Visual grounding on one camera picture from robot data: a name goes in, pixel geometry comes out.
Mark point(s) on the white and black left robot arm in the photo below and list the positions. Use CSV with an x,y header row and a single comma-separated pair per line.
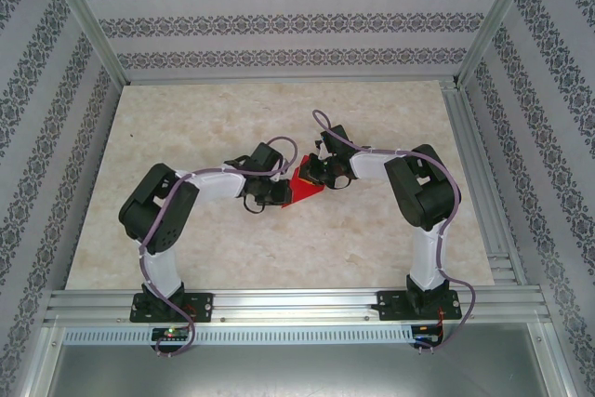
x,y
218,185

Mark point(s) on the long grooved aluminium profile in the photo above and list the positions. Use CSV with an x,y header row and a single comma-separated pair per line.
x,y
479,183

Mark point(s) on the wide grooved aluminium rail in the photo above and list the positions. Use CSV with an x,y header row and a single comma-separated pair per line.
x,y
297,304

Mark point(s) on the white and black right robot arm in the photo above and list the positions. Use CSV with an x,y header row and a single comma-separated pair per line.
x,y
369,167

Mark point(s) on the aluminium frame post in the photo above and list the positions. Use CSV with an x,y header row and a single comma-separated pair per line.
x,y
499,16
83,20

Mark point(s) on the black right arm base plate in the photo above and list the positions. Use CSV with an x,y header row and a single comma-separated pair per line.
x,y
388,306

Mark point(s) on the grey sheet metal panel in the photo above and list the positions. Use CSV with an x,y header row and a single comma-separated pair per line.
x,y
297,374

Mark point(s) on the red cloth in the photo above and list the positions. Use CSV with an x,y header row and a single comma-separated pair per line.
x,y
307,192

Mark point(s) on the thin aluminium frame rail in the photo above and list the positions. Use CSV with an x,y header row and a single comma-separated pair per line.
x,y
288,81

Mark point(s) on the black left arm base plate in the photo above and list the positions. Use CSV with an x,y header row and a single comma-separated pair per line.
x,y
202,306

